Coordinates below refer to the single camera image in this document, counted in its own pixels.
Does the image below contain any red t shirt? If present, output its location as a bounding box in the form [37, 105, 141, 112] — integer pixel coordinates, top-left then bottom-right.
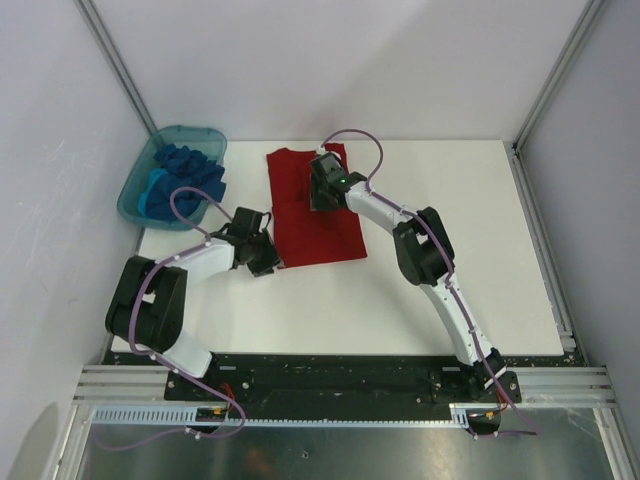
[266, 148, 367, 268]

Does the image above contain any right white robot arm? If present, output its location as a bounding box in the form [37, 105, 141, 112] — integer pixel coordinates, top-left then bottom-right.
[311, 149, 506, 401]

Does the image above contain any grey slotted cable duct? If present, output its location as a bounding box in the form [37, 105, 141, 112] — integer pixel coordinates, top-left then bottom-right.
[90, 403, 474, 430]

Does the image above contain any light blue t shirt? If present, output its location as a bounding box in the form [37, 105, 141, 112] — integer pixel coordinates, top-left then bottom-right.
[137, 168, 167, 218]

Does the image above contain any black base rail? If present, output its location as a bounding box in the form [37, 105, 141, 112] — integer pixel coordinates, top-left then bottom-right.
[102, 350, 524, 416]

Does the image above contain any left aluminium frame post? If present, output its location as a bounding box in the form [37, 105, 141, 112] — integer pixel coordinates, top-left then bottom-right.
[74, 0, 158, 136]

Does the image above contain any aluminium frame post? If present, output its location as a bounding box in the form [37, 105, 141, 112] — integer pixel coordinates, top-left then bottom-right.
[512, 0, 610, 156]
[74, 0, 158, 136]

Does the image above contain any teal plastic bin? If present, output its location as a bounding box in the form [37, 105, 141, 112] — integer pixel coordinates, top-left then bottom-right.
[117, 125, 227, 231]

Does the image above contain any dark blue t shirt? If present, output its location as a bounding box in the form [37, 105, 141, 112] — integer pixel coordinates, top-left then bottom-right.
[148, 144, 226, 222]

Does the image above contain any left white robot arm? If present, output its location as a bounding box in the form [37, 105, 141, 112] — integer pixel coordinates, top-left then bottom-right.
[105, 207, 281, 400]

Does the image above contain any right aluminium frame post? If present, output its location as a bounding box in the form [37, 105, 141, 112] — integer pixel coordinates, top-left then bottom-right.
[512, 0, 610, 156]

